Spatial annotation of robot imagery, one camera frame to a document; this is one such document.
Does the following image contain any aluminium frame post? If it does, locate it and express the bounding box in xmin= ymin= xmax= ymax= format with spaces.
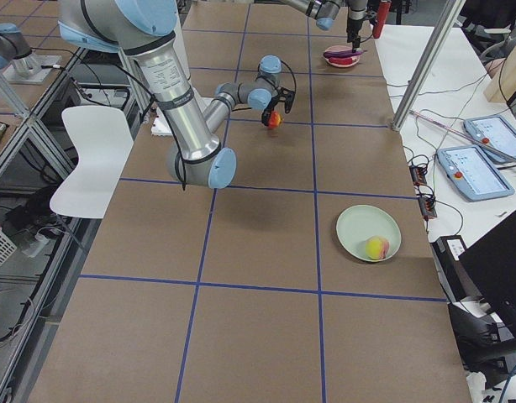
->
xmin=391 ymin=0 xmax=466 ymax=132

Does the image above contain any teach pendant tablet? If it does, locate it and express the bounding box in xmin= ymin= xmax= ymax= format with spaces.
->
xmin=463 ymin=115 xmax=516 ymax=158
xmin=436 ymin=145 xmax=514 ymax=202

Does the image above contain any yellow pink peach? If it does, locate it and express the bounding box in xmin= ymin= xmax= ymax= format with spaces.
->
xmin=365 ymin=236 xmax=390 ymax=260

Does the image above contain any white plastic chair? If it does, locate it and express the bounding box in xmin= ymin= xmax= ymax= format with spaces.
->
xmin=50 ymin=105 xmax=134 ymax=219

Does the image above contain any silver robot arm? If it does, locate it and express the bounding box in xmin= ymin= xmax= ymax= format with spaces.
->
xmin=59 ymin=1 xmax=295 ymax=189
xmin=281 ymin=0 xmax=375 ymax=55

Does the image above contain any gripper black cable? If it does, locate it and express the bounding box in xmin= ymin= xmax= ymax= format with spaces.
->
xmin=279 ymin=59 xmax=297 ymax=96

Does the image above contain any red chili pepper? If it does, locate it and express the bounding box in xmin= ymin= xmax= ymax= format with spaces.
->
xmin=328 ymin=57 xmax=358 ymax=68

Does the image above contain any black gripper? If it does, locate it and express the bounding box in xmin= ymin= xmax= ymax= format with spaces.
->
xmin=346 ymin=8 xmax=377 ymax=53
xmin=261 ymin=86 xmax=296 ymax=127

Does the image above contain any red cylinder bottle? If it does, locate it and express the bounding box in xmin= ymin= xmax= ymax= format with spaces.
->
xmin=372 ymin=0 xmax=392 ymax=39

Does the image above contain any purple eggplant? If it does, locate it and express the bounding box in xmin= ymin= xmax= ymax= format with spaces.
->
xmin=323 ymin=50 xmax=365 ymax=59

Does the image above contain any pink plate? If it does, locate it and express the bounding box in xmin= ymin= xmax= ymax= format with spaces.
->
xmin=323 ymin=45 xmax=363 ymax=68

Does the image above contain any near teach pendant tablet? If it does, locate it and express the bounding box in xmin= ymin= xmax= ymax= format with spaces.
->
xmin=436 ymin=145 xmax=514 ymax=202

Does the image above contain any light green plate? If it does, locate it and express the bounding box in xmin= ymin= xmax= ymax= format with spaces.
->
xmin=336 ymin=205 xmax=402 ymax=263

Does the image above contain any grey orange USB hub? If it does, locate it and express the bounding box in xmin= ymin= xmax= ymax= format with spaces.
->
xmin=408 ymin=165 xmax=428 ymax=186

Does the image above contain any far teach pendant tablet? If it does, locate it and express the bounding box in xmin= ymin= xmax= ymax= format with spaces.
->
xmin=463 ymin=115 xmax=516 ymax=158

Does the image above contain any reacher grabber stick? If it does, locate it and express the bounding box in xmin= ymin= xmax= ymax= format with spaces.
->
xmin=409 ymin=110 xmax=516 ymax=164

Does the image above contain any black laptop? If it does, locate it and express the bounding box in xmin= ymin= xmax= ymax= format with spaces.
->
xmin=460 ymin=210 xmax=516 ymax=326

